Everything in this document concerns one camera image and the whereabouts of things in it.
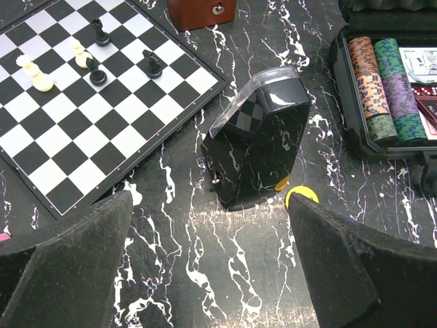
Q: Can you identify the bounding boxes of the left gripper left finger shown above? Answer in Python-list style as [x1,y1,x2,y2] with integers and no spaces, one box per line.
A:
[1,191,133,327]

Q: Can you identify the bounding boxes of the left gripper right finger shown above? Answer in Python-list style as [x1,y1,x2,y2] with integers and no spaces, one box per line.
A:
[287,193,436,327]

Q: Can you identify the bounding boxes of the red playing card deck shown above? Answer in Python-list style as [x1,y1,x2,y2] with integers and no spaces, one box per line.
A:
[419,112,437,140]

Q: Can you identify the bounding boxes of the red die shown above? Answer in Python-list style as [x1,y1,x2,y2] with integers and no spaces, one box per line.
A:
[411,84,437,97]

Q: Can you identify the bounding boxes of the pink metronome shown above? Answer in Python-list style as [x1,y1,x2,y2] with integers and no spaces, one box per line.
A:
[0,233,11,241]

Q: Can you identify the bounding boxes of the yellow big blind button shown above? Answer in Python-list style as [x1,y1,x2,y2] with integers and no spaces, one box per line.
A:
[285,185,319,211]

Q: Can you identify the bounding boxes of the leftmost poker chip row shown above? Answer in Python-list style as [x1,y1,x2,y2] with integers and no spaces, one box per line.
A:
[348,36,398,144]

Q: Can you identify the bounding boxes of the green purple chip row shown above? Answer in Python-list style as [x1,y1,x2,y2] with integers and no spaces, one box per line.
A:
[373,38,427,141]

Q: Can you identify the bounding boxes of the black white chessboard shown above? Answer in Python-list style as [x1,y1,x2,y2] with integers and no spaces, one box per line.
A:
[1,1,229,218]

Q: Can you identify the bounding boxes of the white chess piece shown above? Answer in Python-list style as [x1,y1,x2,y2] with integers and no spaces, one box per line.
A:
[16,55,54,92]
[71,38,93,68]

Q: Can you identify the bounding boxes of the black chess piece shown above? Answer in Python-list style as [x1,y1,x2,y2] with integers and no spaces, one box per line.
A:
[86,57,107,85]
[91,18,111,46]
[143,49,163,79]

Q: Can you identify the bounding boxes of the blue playing card deck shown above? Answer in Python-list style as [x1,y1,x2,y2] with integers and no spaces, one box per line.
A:
[399,46,436,84]

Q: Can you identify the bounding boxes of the black poker chip case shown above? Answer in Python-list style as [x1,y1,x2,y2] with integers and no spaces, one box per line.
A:
[329,0,437,197]

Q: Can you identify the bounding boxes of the brown wooden metronome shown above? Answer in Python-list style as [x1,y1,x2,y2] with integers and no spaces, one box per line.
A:
[167,0,237,31]

